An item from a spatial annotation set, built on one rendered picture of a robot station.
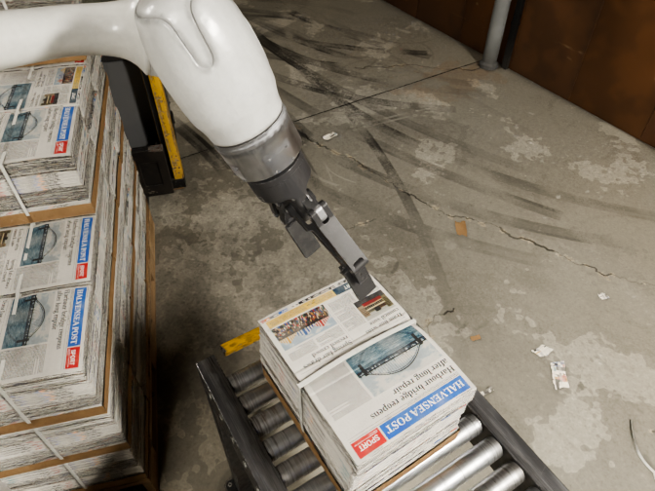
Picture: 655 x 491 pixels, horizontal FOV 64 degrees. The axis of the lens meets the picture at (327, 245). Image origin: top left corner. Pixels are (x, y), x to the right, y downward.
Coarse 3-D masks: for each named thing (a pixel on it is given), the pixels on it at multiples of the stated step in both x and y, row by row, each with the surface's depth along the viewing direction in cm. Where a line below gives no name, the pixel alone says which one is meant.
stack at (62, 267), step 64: (128, 192) 228; (0, 256) 153; (64, 256) 153; (128, 256) 205; (0, 320) 137; (64, 320) 137; (128, 320) 187; (0, 384) 125; (64, 384) 130; (128, 384) 171; (0, 448) 143; (64, 448) 150
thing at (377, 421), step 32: (416, 352) 107; (352, 384) 102; (384, 384) 101; (416, 384) 101; (448, 384) 102; (320, 416) 100; (352, 416) 96; (384, 416) 96; (416, 416) 97; (448, 416) 104; (320, 448) 107; (352, 448) 92; (384, 448) 93; (416, 448) 107; (352, 480) 96; (384, 480) 107
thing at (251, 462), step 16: (208, 368) 130; (208, 384) 127; (224, 384) 127; (224, 400) 124; (224, 416) 121; (240, 416) 121; (240, 432) 119; (240, 448) 116; (256, 448) 116; (256, 464) 114; (272, 464) 114; (256, 480) 111; (272, 480) 111
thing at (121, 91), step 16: (112, 64) 260; (128, 64) 262; (112, 80) 265; (128, 80) 267; (112, 96) 271; (128, 96) 273; (144, 96) 275; (128, 112) 279; (144, 112) 281; (128, 128) 285; (144, 128) 288; (144, 144) 295
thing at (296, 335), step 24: (336, 288) 118; (384, 288) 119; (288, 312) 113; (312, 312) 113; (336, 312) 114; (360, 312) 114; (384, 312) 114; (264, 336) 113; (288, 336) 109; (312, 336) 109; (336, 336) 109; (360, 336) 109; (264, 360) 121; (288, 360) 105; (312, 360) 105; (288, 384) 111
